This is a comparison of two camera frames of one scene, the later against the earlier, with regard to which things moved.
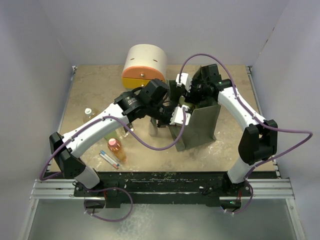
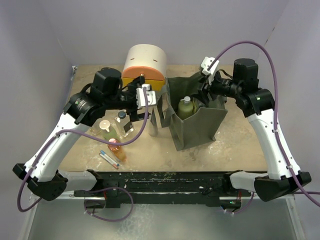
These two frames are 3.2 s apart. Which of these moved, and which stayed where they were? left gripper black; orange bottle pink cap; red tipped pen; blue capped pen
Moved: left gripper black
Stayed: red tipped pen; blue capped pen; orange bottle pink cap
